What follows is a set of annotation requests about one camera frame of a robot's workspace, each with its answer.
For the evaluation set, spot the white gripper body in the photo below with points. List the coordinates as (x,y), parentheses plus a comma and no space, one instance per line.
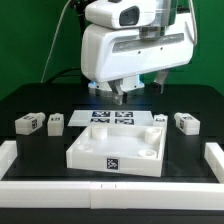
(110,55)

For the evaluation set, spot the white square tabletop part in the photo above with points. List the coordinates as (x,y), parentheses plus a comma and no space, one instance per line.
(126,149)

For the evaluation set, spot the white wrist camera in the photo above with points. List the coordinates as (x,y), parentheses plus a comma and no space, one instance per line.
(120,14)

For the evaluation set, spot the white marker sheet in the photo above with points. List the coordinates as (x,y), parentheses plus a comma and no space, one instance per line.
(85,117)

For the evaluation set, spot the white U-shaped obstacle fence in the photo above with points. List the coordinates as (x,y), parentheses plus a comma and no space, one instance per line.
(104,195)

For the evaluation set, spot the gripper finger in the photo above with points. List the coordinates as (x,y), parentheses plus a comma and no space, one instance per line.
(159,81)
(119,96)

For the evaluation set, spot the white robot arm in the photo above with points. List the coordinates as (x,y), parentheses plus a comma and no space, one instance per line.
(183,15)

